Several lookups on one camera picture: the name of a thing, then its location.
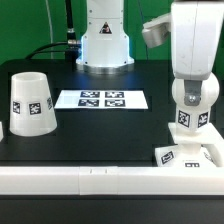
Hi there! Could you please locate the black cable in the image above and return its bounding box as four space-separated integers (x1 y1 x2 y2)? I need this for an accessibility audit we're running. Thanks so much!
24 0 83 61

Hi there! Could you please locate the white lamp base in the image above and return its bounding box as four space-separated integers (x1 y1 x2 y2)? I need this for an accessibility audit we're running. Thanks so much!
155 123 218 168

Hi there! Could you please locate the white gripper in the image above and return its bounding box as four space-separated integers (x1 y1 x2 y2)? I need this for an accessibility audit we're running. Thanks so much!
171 1 219 106

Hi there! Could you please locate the white lamp bulb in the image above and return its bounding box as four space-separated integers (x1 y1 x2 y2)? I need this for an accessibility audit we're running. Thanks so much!
172 73 220 135

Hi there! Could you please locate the white right rail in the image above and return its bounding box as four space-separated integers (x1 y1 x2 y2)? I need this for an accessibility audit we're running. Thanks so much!
207 131 224 168

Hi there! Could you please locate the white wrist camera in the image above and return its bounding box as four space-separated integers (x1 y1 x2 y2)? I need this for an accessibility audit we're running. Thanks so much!
142 13 171 48

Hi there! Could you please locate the white lamp shade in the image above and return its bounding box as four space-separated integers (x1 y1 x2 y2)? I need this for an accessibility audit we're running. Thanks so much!
9 72 57 137

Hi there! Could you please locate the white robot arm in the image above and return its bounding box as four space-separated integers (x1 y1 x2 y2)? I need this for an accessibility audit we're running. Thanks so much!
77 0 224 107

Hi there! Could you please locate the white left rail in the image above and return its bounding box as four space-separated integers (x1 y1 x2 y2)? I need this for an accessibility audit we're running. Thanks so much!
0 121 4 142

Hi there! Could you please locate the white marker sheet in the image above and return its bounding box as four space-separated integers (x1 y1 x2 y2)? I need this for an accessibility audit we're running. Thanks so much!
55 90 148 109

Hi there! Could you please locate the white rail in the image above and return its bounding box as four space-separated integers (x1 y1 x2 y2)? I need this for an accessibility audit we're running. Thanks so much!
0 121 4 142
207 131 224 168
0 166 224 195

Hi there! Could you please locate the white front rail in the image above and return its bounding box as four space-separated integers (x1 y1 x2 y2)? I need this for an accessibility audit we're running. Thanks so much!
0 166 224 195

